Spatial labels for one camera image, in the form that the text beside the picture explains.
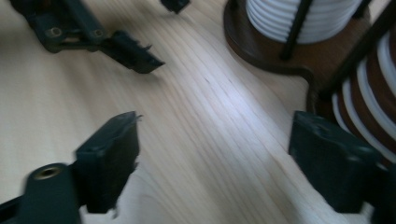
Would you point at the stack of white cups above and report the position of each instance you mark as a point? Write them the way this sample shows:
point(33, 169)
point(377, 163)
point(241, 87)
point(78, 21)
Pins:
point(323, 18)

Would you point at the stack of brown cups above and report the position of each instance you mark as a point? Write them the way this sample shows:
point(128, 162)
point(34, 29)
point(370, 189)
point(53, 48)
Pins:
point(378, 90)

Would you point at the dark wooden cup holder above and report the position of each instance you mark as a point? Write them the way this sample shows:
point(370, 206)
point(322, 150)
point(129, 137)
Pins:
point(267, 53)

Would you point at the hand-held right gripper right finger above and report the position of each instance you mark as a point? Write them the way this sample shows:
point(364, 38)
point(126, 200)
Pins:
point(330, 165)

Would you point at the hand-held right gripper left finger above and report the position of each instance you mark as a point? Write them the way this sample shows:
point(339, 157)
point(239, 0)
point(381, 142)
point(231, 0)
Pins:
point(109, 161)

